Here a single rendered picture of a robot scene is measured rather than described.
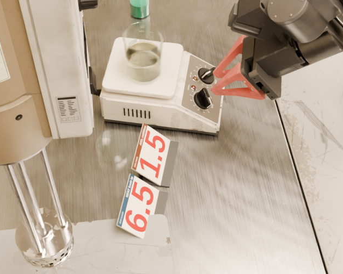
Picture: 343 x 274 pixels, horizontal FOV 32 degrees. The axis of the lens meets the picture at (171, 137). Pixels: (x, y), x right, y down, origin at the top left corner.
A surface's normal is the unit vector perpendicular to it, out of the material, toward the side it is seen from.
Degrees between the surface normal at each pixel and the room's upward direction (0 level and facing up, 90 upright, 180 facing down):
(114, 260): 0
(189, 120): 90
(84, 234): 0
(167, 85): 0
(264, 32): 90
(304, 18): 78
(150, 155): 40
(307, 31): 91
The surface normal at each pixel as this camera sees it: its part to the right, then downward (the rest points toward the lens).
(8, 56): 0.70, 0.58
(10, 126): 0.42, 0.73
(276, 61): -0.14, 0.79
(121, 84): 0.01, -0.59
